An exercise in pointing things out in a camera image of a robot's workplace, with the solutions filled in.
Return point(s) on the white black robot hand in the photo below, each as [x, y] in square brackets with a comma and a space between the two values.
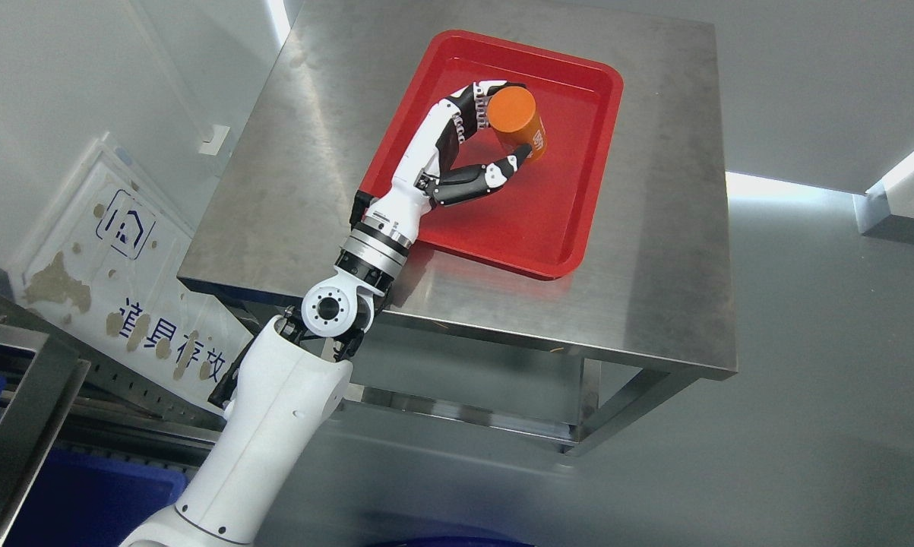
[425, 177]

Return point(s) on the orange cylindrical capacitor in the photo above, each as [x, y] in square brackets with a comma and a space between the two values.
[515, 119]

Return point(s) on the red plastic tray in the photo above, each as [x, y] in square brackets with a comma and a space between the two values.
[538, 225]

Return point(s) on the stainless steel table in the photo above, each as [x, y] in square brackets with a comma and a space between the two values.
[612, 250]

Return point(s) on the white floor sign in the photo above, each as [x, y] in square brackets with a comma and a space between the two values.
[103, 266]

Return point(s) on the blue shallow tray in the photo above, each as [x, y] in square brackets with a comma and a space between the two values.
[78, 499]

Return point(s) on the steel shelf front rail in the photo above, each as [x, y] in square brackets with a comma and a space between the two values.
[62, 387]

